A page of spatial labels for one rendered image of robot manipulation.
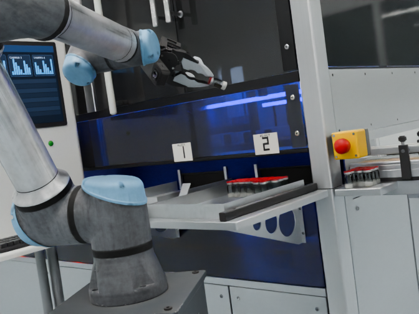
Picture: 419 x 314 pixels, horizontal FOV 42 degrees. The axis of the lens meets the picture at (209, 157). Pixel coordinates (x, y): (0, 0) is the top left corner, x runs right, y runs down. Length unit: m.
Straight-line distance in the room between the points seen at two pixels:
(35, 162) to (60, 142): 1.04
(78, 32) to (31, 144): 0.22
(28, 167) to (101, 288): 0.26
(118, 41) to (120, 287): 0.47
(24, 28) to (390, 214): 1.30
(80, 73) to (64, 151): 0.86
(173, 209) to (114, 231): 0.34
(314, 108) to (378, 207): 0.42
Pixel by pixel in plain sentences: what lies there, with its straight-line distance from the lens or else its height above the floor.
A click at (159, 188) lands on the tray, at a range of 1.90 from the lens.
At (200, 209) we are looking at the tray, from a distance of 1.27.
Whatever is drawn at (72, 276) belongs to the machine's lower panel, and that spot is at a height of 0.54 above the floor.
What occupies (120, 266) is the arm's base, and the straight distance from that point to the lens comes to 1.03.
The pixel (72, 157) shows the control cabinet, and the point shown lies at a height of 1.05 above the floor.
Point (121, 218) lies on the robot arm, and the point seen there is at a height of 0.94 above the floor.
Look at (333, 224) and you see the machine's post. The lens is 1.52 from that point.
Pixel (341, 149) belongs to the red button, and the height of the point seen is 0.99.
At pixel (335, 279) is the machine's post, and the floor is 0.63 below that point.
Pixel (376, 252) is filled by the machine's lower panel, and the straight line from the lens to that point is 1.74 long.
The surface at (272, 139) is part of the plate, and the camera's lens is 1.57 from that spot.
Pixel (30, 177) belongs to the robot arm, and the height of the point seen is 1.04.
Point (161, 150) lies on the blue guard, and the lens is 1.87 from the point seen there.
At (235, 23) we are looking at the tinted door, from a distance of 1.65.
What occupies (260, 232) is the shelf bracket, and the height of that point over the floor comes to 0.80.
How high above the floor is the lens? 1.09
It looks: 3 degrees down
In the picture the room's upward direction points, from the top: 8 degrees counter-clockwise
